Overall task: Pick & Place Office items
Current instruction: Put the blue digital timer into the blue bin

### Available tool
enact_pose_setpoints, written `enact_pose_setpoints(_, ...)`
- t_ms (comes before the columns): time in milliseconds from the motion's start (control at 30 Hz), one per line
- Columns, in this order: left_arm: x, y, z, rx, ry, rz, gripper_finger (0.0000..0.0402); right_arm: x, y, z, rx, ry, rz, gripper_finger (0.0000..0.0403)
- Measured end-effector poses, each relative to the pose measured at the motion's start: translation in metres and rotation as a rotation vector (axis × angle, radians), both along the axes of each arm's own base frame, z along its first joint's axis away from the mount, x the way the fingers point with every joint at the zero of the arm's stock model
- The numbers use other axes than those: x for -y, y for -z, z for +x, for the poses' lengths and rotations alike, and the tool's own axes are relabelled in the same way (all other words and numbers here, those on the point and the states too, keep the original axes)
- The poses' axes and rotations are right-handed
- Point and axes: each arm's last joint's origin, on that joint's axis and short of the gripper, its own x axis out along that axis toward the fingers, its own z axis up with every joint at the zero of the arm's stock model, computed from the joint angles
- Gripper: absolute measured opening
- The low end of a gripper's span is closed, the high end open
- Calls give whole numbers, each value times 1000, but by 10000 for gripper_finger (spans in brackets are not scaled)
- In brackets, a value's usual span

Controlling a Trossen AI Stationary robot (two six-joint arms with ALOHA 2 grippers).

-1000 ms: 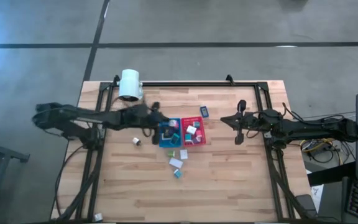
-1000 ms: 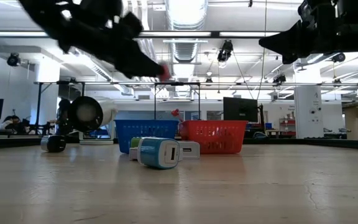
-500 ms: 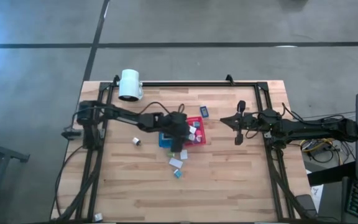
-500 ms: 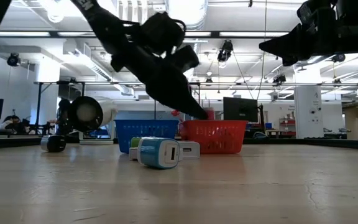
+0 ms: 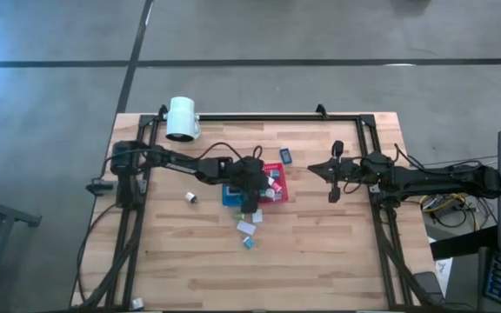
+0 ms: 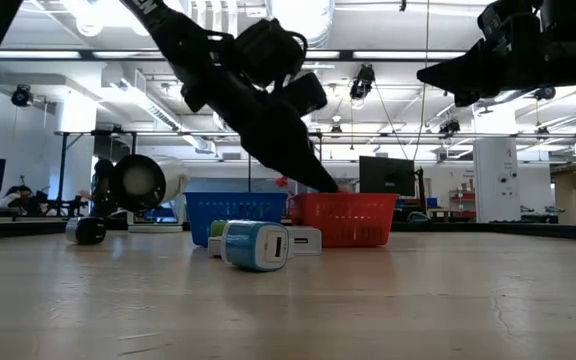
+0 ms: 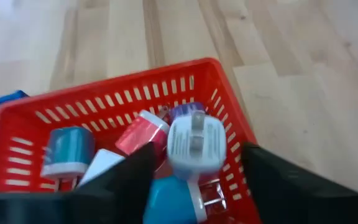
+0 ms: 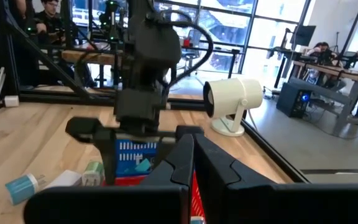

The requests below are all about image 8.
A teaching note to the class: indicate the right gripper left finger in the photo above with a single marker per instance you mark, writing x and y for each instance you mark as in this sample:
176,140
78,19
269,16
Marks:
120,205

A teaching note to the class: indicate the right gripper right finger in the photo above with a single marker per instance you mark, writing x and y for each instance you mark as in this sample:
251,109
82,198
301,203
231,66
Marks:
275,205

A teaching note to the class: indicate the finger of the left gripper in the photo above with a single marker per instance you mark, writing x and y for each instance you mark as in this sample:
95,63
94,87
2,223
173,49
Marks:
109,161
164,152

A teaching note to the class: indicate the green white USB charger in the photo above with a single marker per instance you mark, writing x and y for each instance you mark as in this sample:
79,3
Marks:
92,174

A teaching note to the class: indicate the red plastic basket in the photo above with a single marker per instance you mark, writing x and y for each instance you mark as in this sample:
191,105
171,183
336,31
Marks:
126,181

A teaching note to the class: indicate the teal white USB charger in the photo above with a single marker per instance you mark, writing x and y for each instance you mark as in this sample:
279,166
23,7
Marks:
197,221
22,188

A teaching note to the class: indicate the black background robot arm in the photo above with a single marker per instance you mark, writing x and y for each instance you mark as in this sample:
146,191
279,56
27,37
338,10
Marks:
112,18

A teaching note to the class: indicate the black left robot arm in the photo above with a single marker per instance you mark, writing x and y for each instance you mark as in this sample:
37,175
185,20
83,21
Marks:
154,43

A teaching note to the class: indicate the blue plastic basket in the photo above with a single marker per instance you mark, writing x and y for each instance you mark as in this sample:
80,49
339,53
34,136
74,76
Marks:
129,155

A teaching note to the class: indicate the wooden background table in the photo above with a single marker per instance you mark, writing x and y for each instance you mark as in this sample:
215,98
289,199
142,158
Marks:
82,56

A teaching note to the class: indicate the small white block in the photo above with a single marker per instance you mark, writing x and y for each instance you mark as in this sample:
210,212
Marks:
11,101

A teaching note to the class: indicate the black computer tower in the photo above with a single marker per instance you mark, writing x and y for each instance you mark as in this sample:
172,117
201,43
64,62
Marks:
291,99

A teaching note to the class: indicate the person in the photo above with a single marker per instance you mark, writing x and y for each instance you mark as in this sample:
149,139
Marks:
320,49
50,21

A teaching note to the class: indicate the long wooden desk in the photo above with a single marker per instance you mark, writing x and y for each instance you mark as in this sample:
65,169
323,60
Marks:
331,71

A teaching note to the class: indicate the black computer monitor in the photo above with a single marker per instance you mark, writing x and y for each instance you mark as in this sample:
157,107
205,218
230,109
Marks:
303,35

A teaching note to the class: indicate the black aluminium table frame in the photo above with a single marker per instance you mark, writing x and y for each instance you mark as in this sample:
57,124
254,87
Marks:
57,98

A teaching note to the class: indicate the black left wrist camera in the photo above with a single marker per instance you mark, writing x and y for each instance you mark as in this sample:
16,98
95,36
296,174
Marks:
138,105

